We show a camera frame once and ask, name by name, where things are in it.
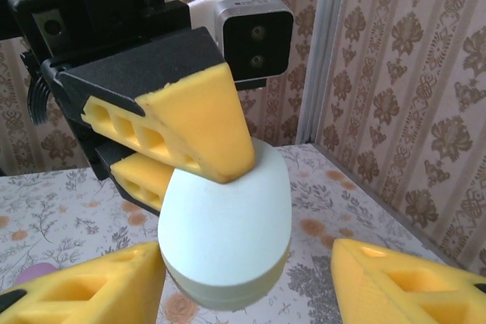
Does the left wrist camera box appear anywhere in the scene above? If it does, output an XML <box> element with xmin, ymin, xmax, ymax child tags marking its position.
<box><xmin>188</xmin><ymin>0</ymin><xmax>295</xmax><ymax>90</ymax></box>

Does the mint green earbud charging case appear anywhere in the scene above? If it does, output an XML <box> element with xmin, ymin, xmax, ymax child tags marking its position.
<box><xmin>157</xmin><ymin>137</ymin><xmax>292</xmax><ymax>312</ymax></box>

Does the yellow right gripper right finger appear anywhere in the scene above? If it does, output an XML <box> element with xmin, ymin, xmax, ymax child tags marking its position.
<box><xmin>330</xmin><ymin>238</ymin><xmax>486</xmax><ymax>324</ymax></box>

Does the purple earbud charging case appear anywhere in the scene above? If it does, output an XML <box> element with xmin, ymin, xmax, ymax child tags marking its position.
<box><xmin>14</xmin><ymin>262</ymin><xmax>58</xmax><ymax>288</ymax></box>

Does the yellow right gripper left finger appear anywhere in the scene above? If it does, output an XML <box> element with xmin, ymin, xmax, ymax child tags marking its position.
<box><xmin>0</xmin><ymin>241</ymin><xmax>167</xmax><ymax>324</ymax></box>

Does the aluminium corner post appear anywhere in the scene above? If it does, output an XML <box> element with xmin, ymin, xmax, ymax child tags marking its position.
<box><xmin>295</xmin><ymin>0</ymin><xmax>352</xmax><ymax>146</ymax></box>

